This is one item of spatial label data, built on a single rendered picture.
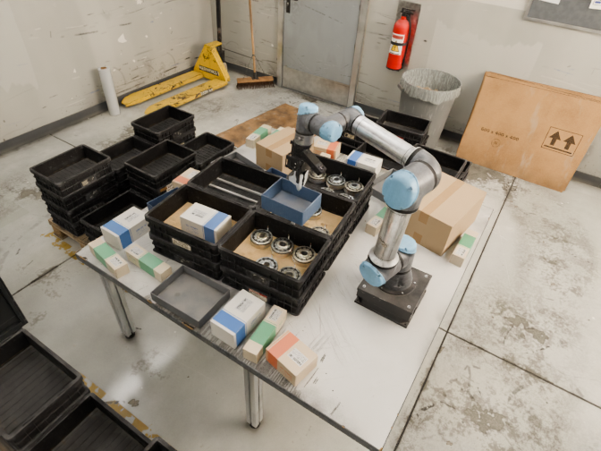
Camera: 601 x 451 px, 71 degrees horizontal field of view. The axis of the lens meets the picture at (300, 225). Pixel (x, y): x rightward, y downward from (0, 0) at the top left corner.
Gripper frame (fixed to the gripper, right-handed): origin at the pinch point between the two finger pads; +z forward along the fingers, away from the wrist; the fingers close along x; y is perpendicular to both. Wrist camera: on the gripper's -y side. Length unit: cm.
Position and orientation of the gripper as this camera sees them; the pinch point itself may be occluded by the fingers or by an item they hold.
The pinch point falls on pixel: (300, 188)
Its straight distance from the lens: 176.9
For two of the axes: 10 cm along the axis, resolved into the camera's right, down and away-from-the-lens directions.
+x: -5.5, 4.1, -7.3
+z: -1.3, 8.2, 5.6
